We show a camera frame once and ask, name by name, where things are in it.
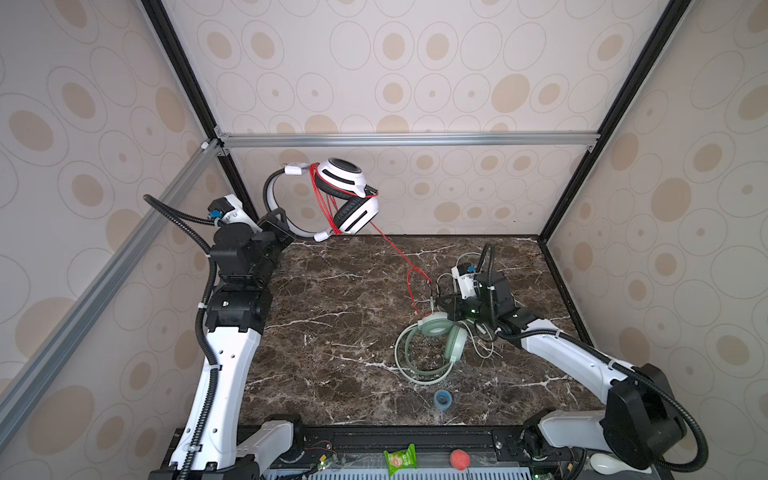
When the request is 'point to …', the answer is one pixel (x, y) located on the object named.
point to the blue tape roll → (443, 399)
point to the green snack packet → (398, 459)
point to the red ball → (459, 459)
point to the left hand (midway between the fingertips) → (290, 202)
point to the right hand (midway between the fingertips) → (440, 299)
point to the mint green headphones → (436, 324)
